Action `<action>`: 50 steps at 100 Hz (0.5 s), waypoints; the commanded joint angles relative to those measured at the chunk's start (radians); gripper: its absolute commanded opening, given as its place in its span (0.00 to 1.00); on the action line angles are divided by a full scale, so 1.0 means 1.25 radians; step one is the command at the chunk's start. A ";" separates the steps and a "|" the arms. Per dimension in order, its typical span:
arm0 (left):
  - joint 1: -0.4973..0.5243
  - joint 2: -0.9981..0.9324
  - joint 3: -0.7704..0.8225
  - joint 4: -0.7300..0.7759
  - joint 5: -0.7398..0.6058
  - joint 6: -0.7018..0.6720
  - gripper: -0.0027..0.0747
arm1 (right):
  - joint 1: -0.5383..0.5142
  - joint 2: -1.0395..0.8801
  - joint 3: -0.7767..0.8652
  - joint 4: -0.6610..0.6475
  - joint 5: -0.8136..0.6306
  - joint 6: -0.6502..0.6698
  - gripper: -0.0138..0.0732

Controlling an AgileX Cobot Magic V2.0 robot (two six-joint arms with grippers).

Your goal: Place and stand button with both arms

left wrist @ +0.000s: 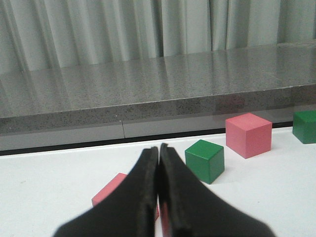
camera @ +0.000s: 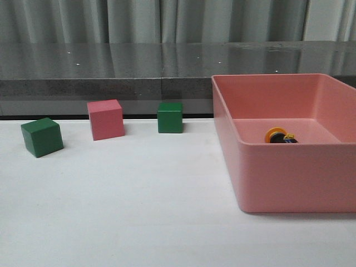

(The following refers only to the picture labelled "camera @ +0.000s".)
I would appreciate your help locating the yellow push button switch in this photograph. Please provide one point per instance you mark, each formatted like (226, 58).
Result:
(278, 135)

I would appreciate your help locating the right green wooden cube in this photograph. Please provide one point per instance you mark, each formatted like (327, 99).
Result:
(169, 116)

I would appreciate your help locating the green wooden cube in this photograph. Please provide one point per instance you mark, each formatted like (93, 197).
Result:
(169, 116)
(42, 137)

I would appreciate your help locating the pink wooden cube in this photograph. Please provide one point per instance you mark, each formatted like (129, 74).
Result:
(106, 119)

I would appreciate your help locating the left green wooden cube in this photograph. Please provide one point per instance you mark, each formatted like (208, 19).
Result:
(42, 137)

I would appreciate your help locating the grey stone counter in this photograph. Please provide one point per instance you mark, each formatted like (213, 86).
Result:
(58, 80)

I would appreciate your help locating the pink plastic bin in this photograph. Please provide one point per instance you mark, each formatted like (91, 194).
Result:
(317, 174)

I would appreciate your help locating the grey curtain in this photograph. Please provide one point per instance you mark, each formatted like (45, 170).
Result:
(176, 21)

